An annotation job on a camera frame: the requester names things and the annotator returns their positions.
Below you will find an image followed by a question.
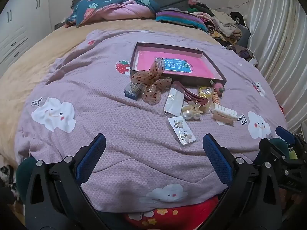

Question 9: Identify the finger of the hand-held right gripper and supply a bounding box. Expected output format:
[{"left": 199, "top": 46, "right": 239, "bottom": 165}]
[
  {"left": 276, "top": 126, "right": 307, "bottom": 149},
  {"left": 254, "top": 138, "right": 292, "bottom": 166}
]

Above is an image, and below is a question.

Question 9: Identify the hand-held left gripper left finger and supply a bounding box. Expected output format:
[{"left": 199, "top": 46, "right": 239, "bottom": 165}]
[{"left": 25, "top": 133, "right": 108, "bottom": 230}]

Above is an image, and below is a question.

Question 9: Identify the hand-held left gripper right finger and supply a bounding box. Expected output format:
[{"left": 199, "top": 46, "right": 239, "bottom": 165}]
[{"left": 199, "top": 134, "right": 282, "bottom": 230}]

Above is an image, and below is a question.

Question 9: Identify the cream claw hair clip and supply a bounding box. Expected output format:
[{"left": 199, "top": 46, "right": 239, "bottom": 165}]
[{"left": 210, "top": 103, "right": 238, "bottom": 126}]

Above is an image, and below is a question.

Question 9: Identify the bow earrings card packet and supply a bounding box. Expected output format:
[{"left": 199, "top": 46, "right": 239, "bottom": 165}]
[{"left": 167, "top": 116, "right": 197, "bottom": 146}]

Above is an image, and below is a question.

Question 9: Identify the yellow hair ties packet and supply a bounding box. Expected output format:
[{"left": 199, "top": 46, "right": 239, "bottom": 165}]
[{"left": 197, "top": 85, "right": 214, "bottom": 99}]

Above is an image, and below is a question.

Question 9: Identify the clear packet white card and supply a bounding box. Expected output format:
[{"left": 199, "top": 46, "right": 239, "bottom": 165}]
[{"left": 164, "top": 86, "right": 186, "bottom": 117}]

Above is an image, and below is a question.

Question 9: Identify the shallow brown pink box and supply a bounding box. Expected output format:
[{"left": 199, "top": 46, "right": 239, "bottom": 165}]
[{"left": 130, "top": 42, "right": 227, "bottom": 88}]

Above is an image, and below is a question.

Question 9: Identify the beige dotted mesh bow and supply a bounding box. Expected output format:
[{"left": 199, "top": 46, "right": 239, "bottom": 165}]
[{"left": 131, "top": 59, "right": 172, "bottom": 104}]

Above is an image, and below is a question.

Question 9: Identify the dark green cloth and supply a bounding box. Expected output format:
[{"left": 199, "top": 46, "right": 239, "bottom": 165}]
[
  {"left": 16, "top": 157, "right": 34, "bottom": 204},
  {"left": 270, "top": 136, "right": 290, "bottom": 157}
]

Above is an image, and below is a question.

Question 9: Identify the purple cloud print blanket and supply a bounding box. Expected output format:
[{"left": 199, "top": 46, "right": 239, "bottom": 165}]
[{"left": 14, "top": 30, "right": 288, "bottom": 214}]

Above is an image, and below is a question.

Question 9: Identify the pearl flower hair clip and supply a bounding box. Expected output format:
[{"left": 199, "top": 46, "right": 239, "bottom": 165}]
[{"left": 181, "top": 101, "right": 208, "bottom": 121}]

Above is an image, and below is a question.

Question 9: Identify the dark red banana hair clip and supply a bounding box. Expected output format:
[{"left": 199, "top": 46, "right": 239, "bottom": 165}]
[{"left": 172, "top": 80, "right": 210, "bottom": 108}]

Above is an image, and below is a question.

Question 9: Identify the small blue box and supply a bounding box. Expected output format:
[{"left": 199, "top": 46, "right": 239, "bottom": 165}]
[{"left": 124, "top": 83, "right": 142, "bottom": 101}]

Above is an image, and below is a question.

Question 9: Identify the red floral cloth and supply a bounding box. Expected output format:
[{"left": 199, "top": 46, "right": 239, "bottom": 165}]
[{"left": 123, "top": 195, "right": 220, "bottom": 230}]

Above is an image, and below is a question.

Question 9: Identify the black white patterned cloth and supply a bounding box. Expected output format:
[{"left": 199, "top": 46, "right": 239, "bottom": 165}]
[{"left": 0, "top": 164, "right": 20, "bottom": 202}]

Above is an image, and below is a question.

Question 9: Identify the dark purple cloth bundle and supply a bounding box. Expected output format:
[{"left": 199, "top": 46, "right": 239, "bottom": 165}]
[{"left": 234, "top": 44, "right": 258, "bottom": 67}]

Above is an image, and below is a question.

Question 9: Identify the white satin curtain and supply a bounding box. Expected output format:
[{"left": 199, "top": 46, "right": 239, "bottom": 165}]
[{"left": 247, "top": 0, "right": 307, "bottom": 135}]

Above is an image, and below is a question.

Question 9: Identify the tan bed sheet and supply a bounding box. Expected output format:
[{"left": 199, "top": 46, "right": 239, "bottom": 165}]
[{"left": 0, "top": 18, "right": 223, "bottom": 168}]

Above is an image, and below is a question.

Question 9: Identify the pile of clothes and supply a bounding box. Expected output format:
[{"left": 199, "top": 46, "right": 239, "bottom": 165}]
[{"left": 185, "top": 0, "right": 251, "bottom": 48}]

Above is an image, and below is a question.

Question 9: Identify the striped purple teal blanket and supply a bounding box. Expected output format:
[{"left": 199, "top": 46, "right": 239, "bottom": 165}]
[{"left": 155, "top": 9, "right": 208, "bottom": 33}]

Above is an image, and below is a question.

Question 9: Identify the teal pink strawberry quilt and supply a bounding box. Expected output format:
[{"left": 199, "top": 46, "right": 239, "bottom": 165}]
[{"left": 64, "top": 0, "right": 161, "bottom": 28}]

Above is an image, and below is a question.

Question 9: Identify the white wardrobe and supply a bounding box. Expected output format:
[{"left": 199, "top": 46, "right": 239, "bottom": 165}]
[{"left": 0, "top": 0, "right": 52, "bottom": 65}]

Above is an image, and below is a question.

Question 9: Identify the thin wall cable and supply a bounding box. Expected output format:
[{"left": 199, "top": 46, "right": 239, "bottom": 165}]
[{"left": 225, "top": 0, "right": 251, "bottom": 9}]

